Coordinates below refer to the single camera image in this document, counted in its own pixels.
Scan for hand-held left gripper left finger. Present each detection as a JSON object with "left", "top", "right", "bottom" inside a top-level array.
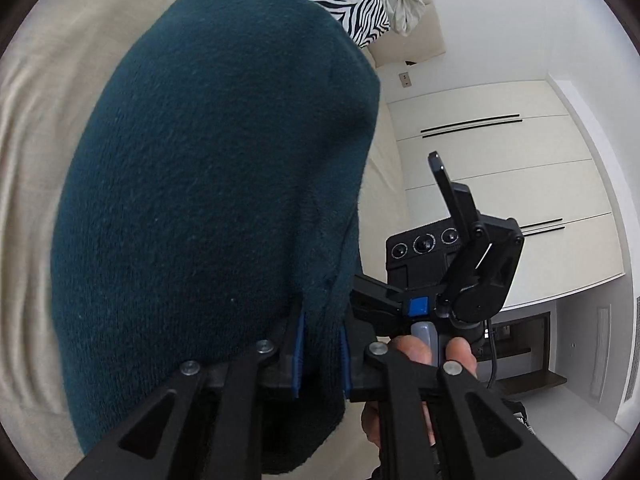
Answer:
[{"left": 64, "top": 302, "right": 307, "bottom": 480}]

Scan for person's right hand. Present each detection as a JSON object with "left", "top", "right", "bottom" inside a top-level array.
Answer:
[{"left": 361, "top": 334, "right": 479, "bottom": 449}]

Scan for black cable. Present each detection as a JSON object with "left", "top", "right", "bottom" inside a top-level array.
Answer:
[{"left": 482, "top": 325, "right": 501, "bottom": 389}]

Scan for bed with beige sheet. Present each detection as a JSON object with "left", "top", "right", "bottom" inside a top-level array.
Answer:
[{"left": 0, "top": 0, "right": 412, "bottom": 480}]

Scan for white wardrobe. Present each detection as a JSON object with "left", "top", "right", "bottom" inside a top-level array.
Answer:
[{"left": 387, "top": 77, "right": 627, "bottom": 312}]

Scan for dark teal knit sweater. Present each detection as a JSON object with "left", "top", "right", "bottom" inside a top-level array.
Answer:
[{"left": 50, "top": 0, "right": 382, "bottom": 476}]

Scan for zebra print pillow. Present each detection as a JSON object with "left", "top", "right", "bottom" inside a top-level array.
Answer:
[{"left": 255, "top": 0, "right": 391, "bottom": 49}]

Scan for dark wooden shelf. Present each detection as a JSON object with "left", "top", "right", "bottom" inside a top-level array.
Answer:
[{"left": 477, "top": 310, "right": 569, "bottom": 397}]

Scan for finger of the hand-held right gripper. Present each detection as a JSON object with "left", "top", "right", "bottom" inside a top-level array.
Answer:
[
  {"left": 427, "top": 151, "right": 496, "bottom": 313},
  {"left": 350, "top": 272, "right": 431, "bottom": 336}
]

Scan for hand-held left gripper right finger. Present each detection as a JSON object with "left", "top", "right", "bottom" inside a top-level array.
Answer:
[{"left": 339, "top": 327, "right": 576, "bottom": 480}]

